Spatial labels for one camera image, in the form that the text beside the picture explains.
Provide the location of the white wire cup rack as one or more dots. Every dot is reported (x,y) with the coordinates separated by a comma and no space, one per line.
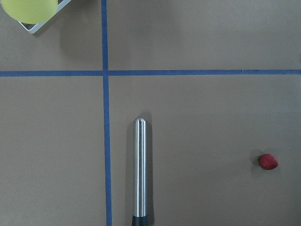
(33,28)

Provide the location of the red strawberry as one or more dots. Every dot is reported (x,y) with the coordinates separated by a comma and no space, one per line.
(268,162)

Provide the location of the steel muddler black tip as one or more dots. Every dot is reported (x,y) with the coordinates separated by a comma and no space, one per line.
(139,217)

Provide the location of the yellow cup on rack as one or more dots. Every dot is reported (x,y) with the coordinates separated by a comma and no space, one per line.
(30,11)

